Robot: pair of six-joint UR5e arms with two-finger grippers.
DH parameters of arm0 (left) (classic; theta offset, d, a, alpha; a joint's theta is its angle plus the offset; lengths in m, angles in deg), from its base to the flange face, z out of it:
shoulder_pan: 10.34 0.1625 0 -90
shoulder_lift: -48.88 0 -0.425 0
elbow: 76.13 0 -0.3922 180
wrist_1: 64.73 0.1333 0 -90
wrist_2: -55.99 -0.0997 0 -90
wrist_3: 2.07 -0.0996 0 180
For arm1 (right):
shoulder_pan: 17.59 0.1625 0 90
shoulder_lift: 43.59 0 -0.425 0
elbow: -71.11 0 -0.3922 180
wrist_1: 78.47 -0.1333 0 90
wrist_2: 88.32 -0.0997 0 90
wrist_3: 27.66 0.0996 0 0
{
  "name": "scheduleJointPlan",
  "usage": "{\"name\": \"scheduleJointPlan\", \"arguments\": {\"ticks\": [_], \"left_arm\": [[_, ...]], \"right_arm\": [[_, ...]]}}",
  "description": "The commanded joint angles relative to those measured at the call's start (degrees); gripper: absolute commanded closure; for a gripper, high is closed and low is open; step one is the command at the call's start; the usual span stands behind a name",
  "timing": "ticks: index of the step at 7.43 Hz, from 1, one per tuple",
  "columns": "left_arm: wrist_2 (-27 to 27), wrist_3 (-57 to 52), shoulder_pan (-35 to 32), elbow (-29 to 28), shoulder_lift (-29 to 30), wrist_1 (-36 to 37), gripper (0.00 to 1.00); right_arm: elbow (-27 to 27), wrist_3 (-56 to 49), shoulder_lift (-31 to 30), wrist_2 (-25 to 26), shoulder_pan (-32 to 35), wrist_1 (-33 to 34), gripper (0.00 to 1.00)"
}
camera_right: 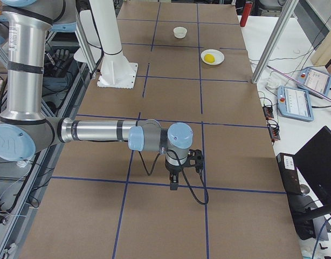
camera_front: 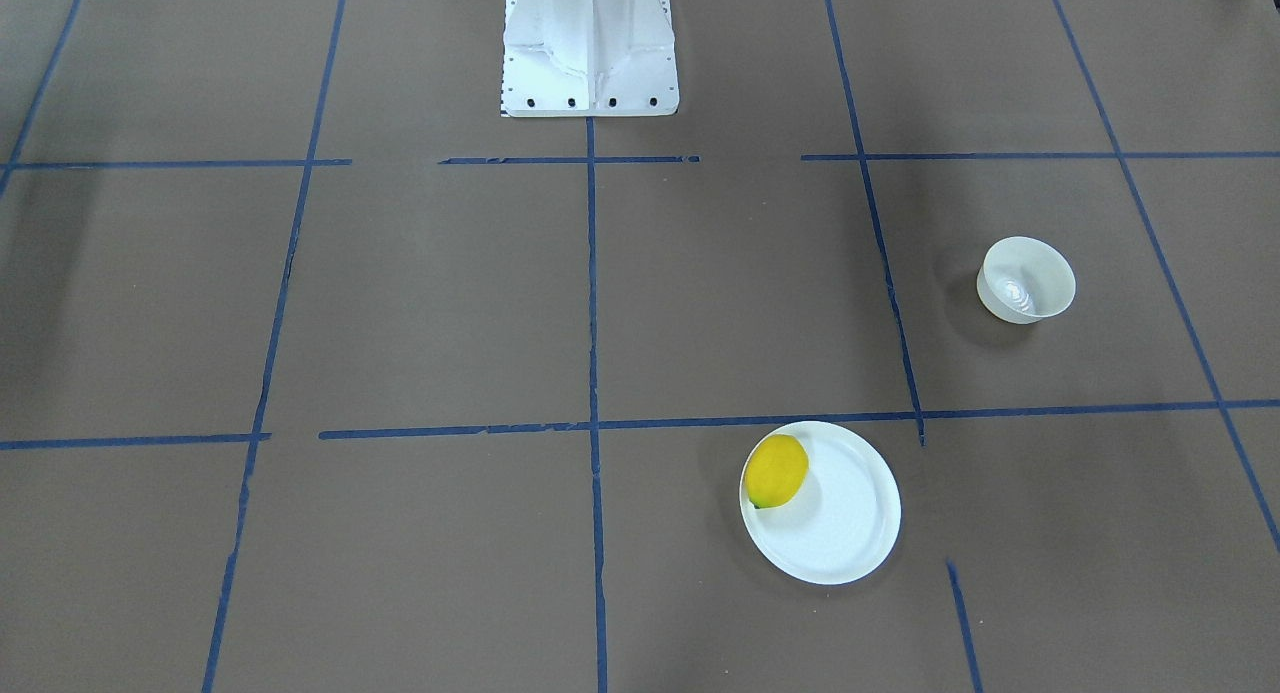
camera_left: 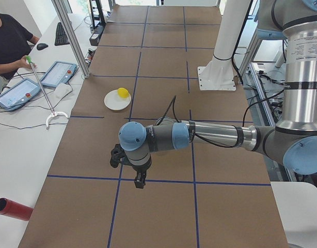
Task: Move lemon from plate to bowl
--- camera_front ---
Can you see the yellow lemon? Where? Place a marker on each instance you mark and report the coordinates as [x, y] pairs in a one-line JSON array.
[[775, 471]]

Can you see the white round plate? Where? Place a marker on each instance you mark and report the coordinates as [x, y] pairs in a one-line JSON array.
[[844, 517]]

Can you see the white bowl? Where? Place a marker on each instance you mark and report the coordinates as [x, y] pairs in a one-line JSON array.
[[1023, 280]]

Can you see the brown paper table cover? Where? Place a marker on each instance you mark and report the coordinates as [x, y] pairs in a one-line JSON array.
[[322, 375]]

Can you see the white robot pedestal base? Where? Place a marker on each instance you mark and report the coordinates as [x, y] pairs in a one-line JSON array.
[[588, 58]]

